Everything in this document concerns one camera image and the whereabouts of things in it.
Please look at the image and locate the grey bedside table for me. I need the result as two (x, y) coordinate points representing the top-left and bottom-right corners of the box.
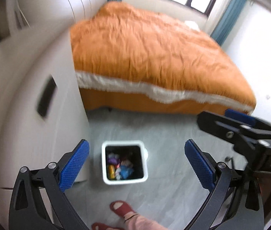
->
(0, 21), (89, 229)

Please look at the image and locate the orange bed blanket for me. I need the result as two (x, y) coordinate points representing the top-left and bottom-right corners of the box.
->
(70, 2), (256, 114)

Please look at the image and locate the white square trash bin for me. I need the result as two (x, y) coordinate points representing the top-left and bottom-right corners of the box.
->
(102, 140), (148, 185)

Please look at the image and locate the blue snack bag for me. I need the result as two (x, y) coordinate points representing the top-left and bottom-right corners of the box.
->
(119, 165), (134, 180)

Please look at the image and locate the red slipper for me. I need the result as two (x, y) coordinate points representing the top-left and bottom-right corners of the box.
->
(91, 222), (124, 230)
(109, 200), (136, 220)

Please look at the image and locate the right teal curtain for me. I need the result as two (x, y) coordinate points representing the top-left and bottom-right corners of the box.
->
(211, 0), (247, 46)

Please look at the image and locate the beige padded headboard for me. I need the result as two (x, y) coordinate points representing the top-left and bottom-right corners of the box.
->
(6, 0), (107, 35)

